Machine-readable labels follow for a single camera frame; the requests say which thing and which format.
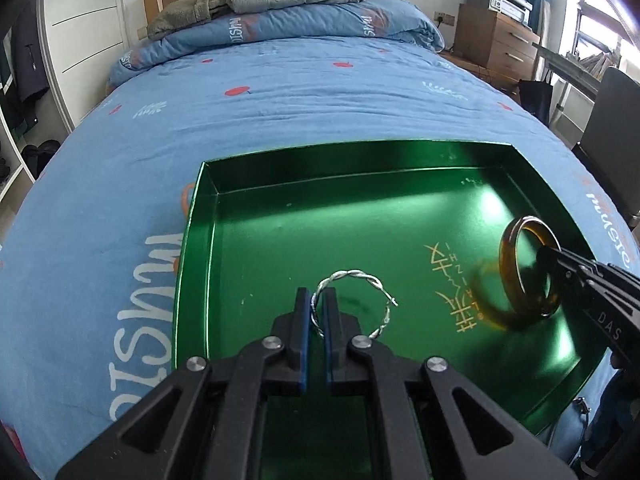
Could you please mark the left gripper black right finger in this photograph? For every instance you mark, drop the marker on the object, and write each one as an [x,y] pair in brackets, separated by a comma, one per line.
[425,419]

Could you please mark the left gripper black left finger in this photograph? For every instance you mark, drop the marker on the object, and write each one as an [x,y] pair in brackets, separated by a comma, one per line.
[207,418]

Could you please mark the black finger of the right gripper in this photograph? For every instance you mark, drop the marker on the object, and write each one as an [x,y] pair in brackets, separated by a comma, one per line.
[574,279]

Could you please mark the amber translucent bangle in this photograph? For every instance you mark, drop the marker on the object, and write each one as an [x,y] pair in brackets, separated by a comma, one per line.
[532,293]

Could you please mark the silver twisted wire bangle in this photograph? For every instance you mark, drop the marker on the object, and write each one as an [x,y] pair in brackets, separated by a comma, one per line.
[377,305]

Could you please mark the grey office chair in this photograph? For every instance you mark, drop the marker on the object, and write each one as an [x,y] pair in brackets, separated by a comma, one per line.
[610,145]

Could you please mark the green metal tray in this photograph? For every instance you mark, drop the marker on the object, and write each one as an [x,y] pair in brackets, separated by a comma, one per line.
[426,217]

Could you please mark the navy tote bag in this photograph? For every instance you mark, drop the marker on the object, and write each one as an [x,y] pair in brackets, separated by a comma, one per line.
[536,97]

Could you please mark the blue dinosaur bed sheet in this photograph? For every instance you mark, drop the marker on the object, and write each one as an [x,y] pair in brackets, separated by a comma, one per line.
[87,268]

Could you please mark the desk by window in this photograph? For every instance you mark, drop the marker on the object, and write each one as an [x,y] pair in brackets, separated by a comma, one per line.
[571,72]

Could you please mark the low wooden nightstand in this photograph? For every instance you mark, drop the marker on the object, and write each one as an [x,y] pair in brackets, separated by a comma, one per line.
[503,83]

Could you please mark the wooden drawer cabinet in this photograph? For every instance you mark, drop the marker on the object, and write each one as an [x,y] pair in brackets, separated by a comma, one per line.
[492,40]

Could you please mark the blue folded duvet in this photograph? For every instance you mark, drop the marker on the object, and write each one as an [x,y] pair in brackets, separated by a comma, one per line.
[392,19]

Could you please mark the dark hanging clothes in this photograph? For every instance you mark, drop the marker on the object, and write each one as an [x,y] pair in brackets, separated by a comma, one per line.
[23,77]

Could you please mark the olive green jacket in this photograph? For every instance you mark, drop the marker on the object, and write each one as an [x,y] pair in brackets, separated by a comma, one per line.
[183,14]

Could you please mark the white wardrobe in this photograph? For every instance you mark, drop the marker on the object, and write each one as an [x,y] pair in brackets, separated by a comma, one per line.
[79,41]

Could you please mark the wall power socket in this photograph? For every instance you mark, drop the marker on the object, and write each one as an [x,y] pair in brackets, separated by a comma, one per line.
[443,18]

